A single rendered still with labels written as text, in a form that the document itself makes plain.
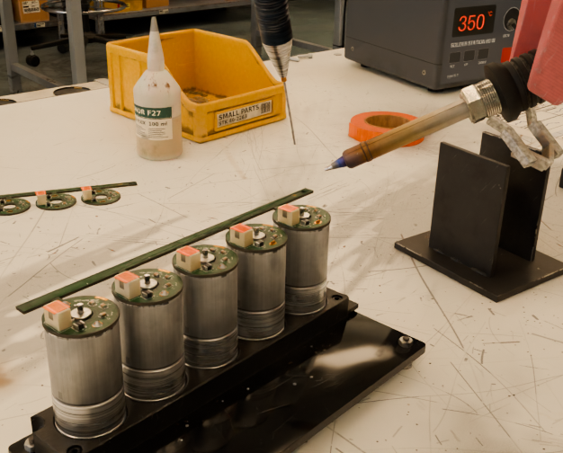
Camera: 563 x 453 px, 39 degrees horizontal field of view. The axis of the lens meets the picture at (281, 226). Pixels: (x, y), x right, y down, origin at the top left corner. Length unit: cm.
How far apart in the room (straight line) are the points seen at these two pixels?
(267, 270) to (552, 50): 13
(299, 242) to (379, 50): 52
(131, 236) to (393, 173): 20
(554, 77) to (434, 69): 46
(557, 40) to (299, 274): 14
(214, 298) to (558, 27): 16
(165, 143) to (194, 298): 29
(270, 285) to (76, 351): 9
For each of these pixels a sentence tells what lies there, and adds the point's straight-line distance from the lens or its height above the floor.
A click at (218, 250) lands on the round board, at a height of 81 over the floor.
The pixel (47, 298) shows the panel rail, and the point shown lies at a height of 81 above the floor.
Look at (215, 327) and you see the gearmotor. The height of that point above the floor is 79.
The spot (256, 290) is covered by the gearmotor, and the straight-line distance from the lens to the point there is 32.
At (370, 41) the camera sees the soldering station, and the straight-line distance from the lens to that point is 84.
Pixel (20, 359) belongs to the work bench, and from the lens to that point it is 37.
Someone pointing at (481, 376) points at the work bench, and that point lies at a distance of 36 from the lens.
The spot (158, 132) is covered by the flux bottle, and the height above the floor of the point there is 77.
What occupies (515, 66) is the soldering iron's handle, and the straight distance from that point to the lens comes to 32.
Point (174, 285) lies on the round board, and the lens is 28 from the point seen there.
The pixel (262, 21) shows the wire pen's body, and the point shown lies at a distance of 27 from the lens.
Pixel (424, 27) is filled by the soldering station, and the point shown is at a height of 81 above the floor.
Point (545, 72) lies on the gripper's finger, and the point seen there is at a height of 88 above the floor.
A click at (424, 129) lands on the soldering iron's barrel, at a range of 32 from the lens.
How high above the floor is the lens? 95
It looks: 25 degrees down
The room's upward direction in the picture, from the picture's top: 1 degrees clockwise
